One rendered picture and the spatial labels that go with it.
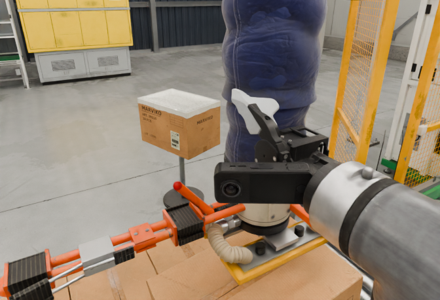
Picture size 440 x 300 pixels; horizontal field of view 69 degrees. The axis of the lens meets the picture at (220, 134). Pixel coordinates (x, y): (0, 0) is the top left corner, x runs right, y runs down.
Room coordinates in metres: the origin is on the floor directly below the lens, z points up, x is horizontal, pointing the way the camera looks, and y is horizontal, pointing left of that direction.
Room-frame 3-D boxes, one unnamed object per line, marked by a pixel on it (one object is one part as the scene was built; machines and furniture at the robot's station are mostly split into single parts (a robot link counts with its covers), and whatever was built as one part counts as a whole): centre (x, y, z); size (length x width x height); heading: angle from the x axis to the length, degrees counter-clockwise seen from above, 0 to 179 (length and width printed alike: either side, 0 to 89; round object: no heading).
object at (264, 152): (0.36, -0.11, 1.63); 0.12 x 0.09 x 0.08; 30
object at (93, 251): (0.56, 0.28, 1.28); 0.07 x 0.07 x 0.04; 30
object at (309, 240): (0.70, -0.17, 1.19); 0.34 x 0.10 x 0.05; 120
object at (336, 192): (0.28, -0.14, 1.63); 0.09 x 0.05 x 0.10; 120
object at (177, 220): (0.66, 0.09, 1.29); 0.10 x 0.08 x 0.06; 30
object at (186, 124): (2.59, 0.35, 0.82); 0.60 x 0.40 x 0.40; 50
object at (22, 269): (0.50, 0.40, 1.29); 0.08 x 0.07 x 0.05; 120
